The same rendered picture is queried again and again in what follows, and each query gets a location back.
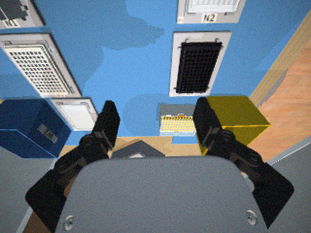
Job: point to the blue bench mat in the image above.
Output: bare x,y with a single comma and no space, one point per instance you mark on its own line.
121,50

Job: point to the yellow open-top bin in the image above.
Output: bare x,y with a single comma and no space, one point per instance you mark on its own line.
239,111

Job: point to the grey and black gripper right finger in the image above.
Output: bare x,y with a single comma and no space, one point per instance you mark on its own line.
272,190

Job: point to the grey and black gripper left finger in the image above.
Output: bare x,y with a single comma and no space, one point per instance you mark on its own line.
46,197

